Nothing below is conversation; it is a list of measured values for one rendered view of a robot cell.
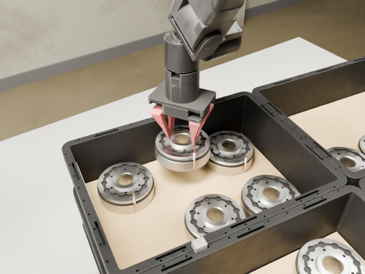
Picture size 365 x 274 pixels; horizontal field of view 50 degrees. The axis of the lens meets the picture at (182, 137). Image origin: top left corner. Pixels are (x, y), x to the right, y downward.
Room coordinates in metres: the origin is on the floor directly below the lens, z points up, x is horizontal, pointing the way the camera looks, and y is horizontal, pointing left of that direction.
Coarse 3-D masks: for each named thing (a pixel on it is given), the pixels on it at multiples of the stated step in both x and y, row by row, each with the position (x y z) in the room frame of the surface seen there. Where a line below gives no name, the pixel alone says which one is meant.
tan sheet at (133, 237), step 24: (264, 168) 0.56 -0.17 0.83; (96, 192) 0.50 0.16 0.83; (168, 192) 0.50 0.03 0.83; (192, 192) 0.50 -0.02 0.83; (216, 192) 0.50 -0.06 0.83; (240, 192) 0.50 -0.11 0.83; (120, 216) 0.44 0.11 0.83; (144, 216) 0.44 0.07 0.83; (168, 216) 0.44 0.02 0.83; (120, 240) 0.39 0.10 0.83; (144, 240) 0.39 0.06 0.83; (168, 240) 0.39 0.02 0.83; (120, 264) 0.34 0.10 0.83
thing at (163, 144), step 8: (176, 128) 0.59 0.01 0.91; (184, 128) 0.59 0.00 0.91; (160, 136) 0.56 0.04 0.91; (200, 136) 0.56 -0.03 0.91; (208, 136) 0.56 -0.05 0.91; (160, 144) 0.54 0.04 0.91; (168, 144) 0.54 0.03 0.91; (200, 144) 0.54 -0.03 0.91; (208, 144) 0.54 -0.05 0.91; (160, 152) 0.52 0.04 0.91; (168, 152) 0.51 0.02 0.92; (176, 152) 0.52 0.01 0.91; (184, 152) 0.52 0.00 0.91; (192, 152) 0.52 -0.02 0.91; (200, 152) 0.51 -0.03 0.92
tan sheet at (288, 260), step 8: (336, 232) 0.41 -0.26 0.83; (336, 240) 0.39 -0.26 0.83; (344, 240) 0.39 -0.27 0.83; (352, 248) 0.37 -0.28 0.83; (288, 256) 0.36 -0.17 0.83; (296, 256) 0.36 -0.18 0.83; (272, 264) 0.34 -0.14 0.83; (280, 264) 0.34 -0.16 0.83; (288, 264) 0.34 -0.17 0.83; (256, 272) 0.33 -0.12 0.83; (264, 272) 0.33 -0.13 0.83; (272, 272) 0.33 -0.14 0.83; (280, 272) 0.33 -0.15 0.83; (288, 272) 0.33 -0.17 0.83
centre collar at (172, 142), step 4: (176, 132) 0.57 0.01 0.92; (180, 132) 0.57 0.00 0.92; (184, 132) 0.57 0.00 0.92; (188, 132) 0.57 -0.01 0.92; (172, 136) 0.55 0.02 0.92; (176, 136) 0.56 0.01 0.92; (188, 136) 0.56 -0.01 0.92; (172, 140) 0.54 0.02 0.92; (172, 144) 0.53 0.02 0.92; (176, 144) 0.53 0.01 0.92; (180, 144) 0.53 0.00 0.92; (184, 144) 0.53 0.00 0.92; (188, 144) 0.53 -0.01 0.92
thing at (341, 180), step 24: (240, 96) 0.67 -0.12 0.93; (144, 120) 0.59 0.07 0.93; (72, 144) 0.52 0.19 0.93; (72, 168) 0.46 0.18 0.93; (336, 168) 0.46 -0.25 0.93; (312, 192) 0.41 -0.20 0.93; (96, 216) 0.36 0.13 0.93; (264, 216) 0.36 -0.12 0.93; (96, 240) 0.32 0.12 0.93; (192, 240) 0.32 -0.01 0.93; (216, 240) 0.32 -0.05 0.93; (144, 264) 0.28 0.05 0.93
